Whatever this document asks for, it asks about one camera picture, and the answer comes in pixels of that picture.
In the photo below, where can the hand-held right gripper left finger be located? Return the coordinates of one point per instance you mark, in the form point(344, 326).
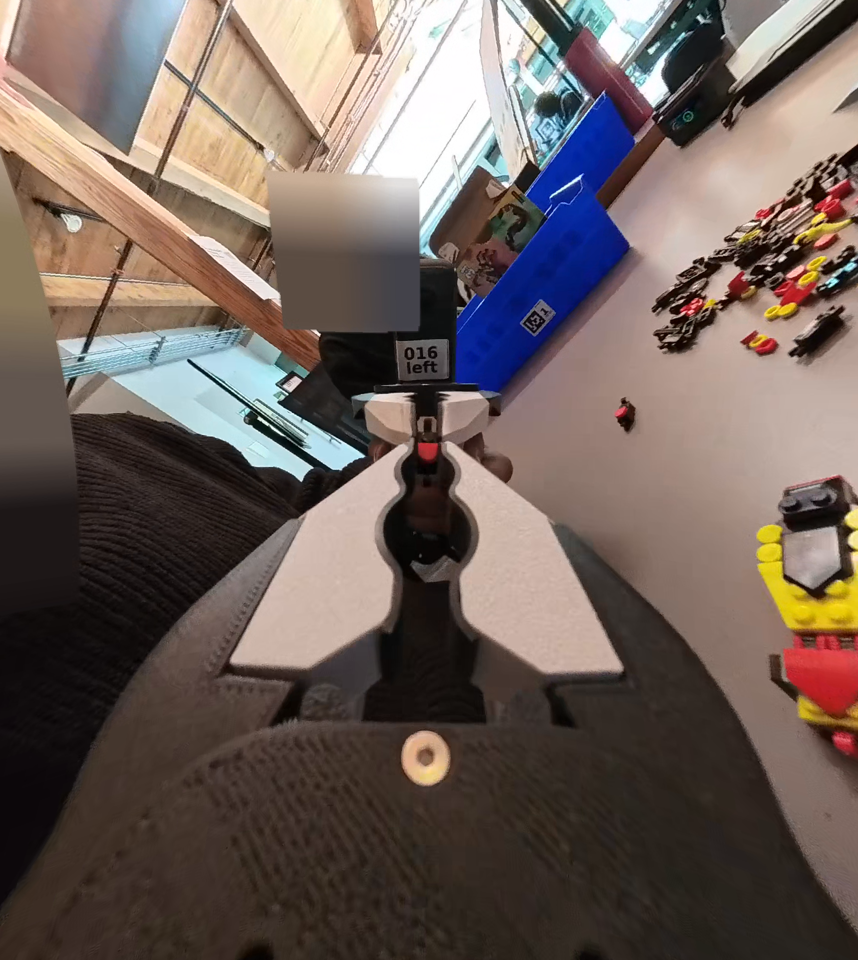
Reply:
point(309, 600)

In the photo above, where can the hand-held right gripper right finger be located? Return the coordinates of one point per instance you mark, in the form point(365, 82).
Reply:
point(541, 600)

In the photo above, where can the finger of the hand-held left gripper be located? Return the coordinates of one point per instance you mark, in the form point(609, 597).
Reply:
point(387, 420)
point(466, 420)

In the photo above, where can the black lego part red stud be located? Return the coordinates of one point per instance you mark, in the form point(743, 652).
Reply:
point(427, 451)

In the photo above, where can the pile of lego pieces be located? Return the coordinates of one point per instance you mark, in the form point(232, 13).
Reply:
point(774, 255)

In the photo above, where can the person's left forearm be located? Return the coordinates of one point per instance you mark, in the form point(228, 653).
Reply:
point(331, 487)

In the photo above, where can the cardboard lego box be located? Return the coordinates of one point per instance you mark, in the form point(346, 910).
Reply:
point(474, 210)

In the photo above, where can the red black rounded lego piece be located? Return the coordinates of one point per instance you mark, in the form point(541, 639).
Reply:
point(624, 411)

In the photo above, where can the yellow red lego car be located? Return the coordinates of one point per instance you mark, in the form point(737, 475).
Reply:
point(826, 600)

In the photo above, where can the person's left hand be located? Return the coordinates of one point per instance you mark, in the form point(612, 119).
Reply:
point(500, 466)

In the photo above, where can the blue bin with white tag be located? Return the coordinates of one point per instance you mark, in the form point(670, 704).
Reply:
point(564, 300)

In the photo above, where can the person's black sweater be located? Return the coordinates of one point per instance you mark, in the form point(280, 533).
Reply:
point(98, 562)

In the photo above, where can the blue plastic bin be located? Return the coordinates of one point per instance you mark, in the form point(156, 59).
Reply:
point(601, 150)

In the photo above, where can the dark red cushion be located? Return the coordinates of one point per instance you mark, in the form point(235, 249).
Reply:
point(609, 71)

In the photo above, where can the black device green light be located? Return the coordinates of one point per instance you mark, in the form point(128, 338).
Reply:
point(691, 120)

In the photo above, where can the wooden ceiling beam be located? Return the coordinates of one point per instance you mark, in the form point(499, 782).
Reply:
point(136, 217)

